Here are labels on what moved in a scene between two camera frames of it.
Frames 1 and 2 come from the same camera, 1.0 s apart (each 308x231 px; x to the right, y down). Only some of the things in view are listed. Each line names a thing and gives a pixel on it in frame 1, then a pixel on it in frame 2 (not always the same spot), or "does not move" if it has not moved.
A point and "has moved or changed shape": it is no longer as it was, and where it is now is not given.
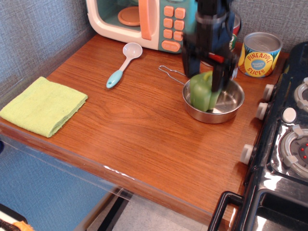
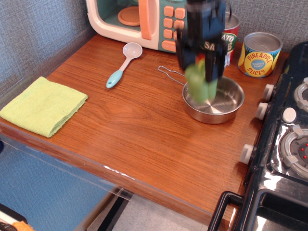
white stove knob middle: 261,110 does not move
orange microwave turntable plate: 129,16 does not move
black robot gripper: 213,40 → 205,32
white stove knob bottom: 246,153 does not move
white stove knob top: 268,91 does not move
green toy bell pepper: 202,97 has moved or changed shape
